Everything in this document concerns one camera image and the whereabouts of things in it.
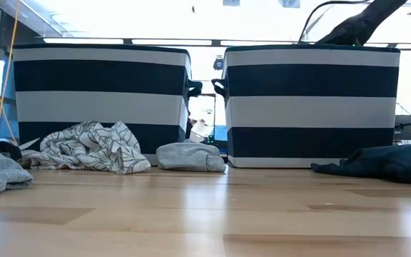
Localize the light grey knit cloth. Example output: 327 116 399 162
156 138 228 173

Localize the navy white striped fabric basket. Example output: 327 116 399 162
211 43 402 169
12 43 203 167

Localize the white black leaf-patterned cloth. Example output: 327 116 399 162
18 120 152 176

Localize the dark blue garment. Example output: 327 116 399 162
310 143 411 188

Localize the black garment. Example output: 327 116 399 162
0 132 24 161

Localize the background computer monitor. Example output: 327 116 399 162
393 114 411 141

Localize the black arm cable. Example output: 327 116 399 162
298 0 371 44

